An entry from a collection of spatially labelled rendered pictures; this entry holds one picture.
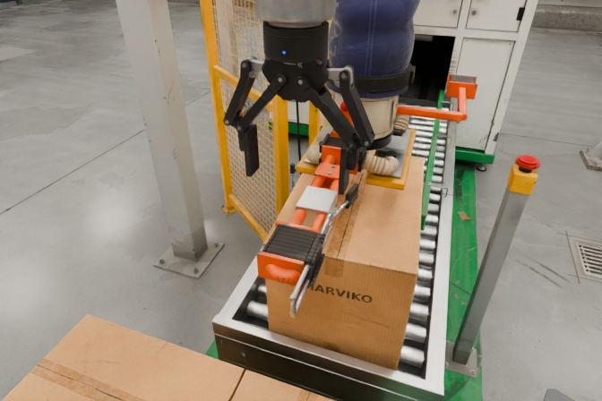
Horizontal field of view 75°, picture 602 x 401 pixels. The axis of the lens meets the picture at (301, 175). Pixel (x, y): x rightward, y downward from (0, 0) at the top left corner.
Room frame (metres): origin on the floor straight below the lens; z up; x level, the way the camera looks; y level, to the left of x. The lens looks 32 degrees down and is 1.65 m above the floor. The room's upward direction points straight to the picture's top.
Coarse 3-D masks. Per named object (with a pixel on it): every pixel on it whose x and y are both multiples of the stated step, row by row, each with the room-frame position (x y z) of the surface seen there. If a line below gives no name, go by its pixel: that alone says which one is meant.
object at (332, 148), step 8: (328, 136) 0.83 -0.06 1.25; (336, 136) 0.84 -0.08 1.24; (328, 144) 0.80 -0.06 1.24; (336, 144) 0.80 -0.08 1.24; (320, 152) 0.78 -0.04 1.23; (328, 152) 0.77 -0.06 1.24; (336, 152) 0.76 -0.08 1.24; (360, 152) 0.75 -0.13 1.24; (320, 160) 0.78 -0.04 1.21; (336, 160) 0.76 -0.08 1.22; (360, 160) 0.77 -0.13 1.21; (360, 168) 0.75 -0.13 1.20
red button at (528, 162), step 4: (520, 156) 1.10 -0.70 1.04; (524, 156) 1.10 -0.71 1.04; (528, 156) 1.10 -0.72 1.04; (532, 156) 1.10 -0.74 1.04; (516, 160) 1.09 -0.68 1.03; (520, 160) 1.08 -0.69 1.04; (524, 160) 1.07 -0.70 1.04; (528, 160) 1.07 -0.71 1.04; (532, 160) 1.07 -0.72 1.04; (536, 160) 1.07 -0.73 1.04; (520, 164) 1.07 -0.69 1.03; (524, 164) 1.06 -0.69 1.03; (528, 164) 1.06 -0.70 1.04; (532, 164) 1.05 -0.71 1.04; (536, 164) 1.06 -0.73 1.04; (520, 168) 1.08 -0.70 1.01; (524, 168) 1.06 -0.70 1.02; (528, 168) 1.05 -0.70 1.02; (532, 168) 1.05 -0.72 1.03; (536, 168) 1.05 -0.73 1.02; (524, 172) 1.07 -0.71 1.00; (528, 172) 1.06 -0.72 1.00
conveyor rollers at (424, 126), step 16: (416, 128) 2.39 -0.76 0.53; (432, 128) 2.36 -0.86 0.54; (416, 144) 2.14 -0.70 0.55; (432, 192) 1.66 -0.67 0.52; (432, 208) 1.49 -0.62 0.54; (432, 224) 1.40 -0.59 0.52; (432, 256) 1.16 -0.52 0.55; (416, 288) 1.00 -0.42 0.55; (256, 304) 0.93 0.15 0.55; (416, 304) 0.93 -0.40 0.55; (240, 320) 0.87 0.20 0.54; (416, 336) 0.81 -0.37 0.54; (416, 352) 0.74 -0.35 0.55
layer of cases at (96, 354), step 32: (96, 320) 0.86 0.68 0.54; (64, 352) 0.75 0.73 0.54; (96, 352) 0.75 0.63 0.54; (128, 352) 0.75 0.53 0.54; (160, 352) 0.75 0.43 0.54; (192, 352) 0.75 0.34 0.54; (32, 384) 0.65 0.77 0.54; (64, 384) 0.65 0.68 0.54; (96, 384) 0.65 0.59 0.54; (128, 384) 0.65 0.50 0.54; (160, 384) 0.65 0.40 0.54; (192, 384) 0.65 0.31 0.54; (224, 384) 0.65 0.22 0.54; (256, 384) 0.65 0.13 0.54; (288, 384) 0.65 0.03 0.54
